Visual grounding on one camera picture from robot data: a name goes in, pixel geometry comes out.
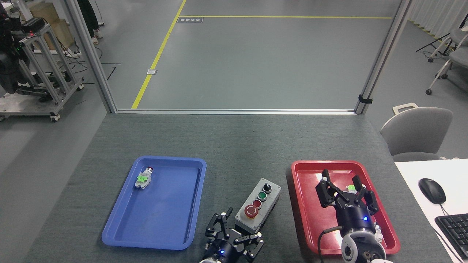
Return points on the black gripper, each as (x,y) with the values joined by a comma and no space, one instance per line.
(354,219)
(223,252)

